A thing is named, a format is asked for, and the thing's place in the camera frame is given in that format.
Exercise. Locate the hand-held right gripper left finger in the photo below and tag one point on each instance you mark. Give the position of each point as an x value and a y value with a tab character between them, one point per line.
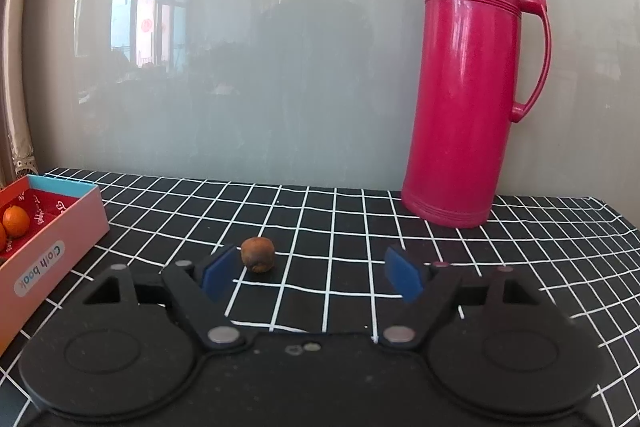
217	274

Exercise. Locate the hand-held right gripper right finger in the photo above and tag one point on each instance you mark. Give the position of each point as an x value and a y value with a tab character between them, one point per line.
404	276

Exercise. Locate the colourful cardboard box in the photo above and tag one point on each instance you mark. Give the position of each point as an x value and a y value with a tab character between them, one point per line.
50	242

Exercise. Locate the brown shrivelled tangerine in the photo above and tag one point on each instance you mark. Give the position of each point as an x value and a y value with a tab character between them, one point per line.
257	253

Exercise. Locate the black white checkered tablecloth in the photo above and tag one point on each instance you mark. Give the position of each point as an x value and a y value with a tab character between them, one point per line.
345	227

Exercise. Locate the red thermos jug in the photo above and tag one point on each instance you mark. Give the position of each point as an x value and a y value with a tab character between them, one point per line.
460	107

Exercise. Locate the orange tangerine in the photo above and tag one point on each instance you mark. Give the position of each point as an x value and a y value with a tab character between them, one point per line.
2	237
14	222

